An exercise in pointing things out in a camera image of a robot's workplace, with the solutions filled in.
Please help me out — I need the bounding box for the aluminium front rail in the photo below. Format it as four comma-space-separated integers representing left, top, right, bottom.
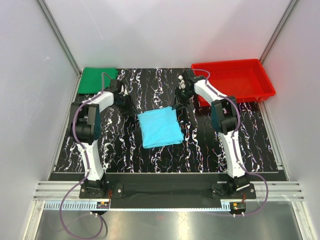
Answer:
33, 181, 304, 212

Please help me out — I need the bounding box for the light blue t shirt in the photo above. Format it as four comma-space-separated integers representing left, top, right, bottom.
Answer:
137, 106, 184, 149

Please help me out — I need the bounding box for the aluminium corner post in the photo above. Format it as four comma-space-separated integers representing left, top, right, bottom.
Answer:
259, 0, 300, 65
35, 0, 82, 76

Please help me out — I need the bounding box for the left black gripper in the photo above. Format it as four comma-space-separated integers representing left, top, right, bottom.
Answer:
114, 94, 138, 117

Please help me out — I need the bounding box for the left aluminium corner post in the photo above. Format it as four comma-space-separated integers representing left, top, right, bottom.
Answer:
35, 0, 82, 76

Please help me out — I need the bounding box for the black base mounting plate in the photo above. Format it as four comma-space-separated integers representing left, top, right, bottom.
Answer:
79, 173, 257, 200

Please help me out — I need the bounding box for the red plastic tray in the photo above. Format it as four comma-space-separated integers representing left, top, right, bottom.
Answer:
191, 58, 276, 103

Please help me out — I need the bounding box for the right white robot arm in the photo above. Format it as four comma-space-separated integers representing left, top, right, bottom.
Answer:
172, 75, 250, 199

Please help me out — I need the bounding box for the folded green t shirt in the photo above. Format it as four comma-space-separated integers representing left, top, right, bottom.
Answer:
77, 67, 118, 95

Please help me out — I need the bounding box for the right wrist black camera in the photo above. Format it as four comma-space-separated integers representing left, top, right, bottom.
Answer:
178, 69, 202, 91

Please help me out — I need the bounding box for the right aluminium corner post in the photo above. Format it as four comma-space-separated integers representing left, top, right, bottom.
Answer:
259, 0, 300, 65

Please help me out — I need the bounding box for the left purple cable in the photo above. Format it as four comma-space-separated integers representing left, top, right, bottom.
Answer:
59, 72, 118, 238

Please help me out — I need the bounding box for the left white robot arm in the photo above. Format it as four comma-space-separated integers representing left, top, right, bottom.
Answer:
69, 80, 137, 198

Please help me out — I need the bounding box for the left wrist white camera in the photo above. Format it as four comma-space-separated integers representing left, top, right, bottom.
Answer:
119, 82, 129, 97

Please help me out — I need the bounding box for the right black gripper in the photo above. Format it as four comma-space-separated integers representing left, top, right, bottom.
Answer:
172, 87, 195, 112

